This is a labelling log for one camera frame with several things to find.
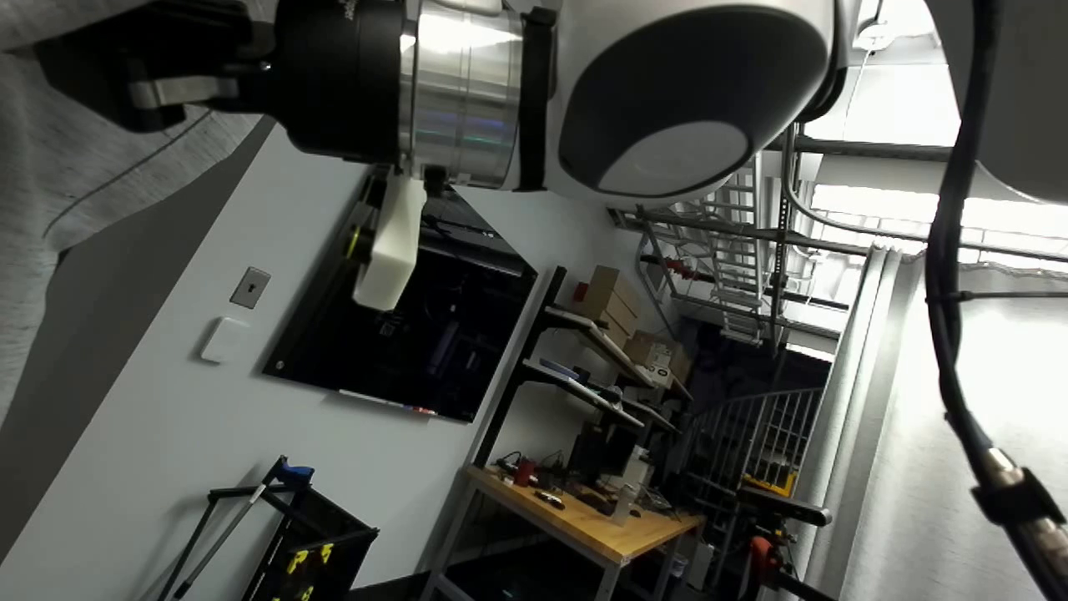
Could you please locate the metal scaffolding rack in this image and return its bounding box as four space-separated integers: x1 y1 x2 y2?
607 143 881 340

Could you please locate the black overhead pipe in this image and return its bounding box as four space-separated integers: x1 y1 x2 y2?
792 135 1068 167

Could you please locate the small cardboard box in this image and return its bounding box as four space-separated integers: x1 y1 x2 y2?
620 326 685 386

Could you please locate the large cardboard box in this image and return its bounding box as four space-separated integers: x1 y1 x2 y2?
578 264 647 349

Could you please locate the black wall screen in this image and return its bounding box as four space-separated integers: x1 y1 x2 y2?
260 182 543 427

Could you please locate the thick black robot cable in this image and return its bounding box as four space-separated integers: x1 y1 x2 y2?
920 0 1068 601

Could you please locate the red marker pen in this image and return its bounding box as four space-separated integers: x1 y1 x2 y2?
332 385 439 425

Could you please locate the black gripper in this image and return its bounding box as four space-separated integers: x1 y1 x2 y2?
29 0 409 167

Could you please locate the wire grid fence panel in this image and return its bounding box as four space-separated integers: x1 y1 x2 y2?
688 382 829 501

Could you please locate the small white ceiling device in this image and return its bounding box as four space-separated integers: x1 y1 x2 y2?
852 0 899 58

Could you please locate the white wall switch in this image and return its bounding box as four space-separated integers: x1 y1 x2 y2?
196 313 254 370

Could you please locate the black storage shelf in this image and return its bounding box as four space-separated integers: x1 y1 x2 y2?
471 264 694 478

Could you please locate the ceiling light panel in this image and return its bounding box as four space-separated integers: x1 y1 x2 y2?
809 182 1068 266

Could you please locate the pale bottle on workbench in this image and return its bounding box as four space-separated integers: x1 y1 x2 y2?
614 444 653 528

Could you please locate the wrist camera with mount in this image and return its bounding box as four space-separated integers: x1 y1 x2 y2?
343 167 433 319

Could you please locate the wooden workbench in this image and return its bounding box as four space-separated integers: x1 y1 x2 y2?
421 466 710 601

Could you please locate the grey wall plate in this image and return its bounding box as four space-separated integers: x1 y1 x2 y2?
226 264 273 310

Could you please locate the black cart with yellow marks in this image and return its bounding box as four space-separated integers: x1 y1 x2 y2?
155 451 380 601

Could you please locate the small red tool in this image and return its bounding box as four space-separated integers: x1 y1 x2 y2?
745 532 780 573

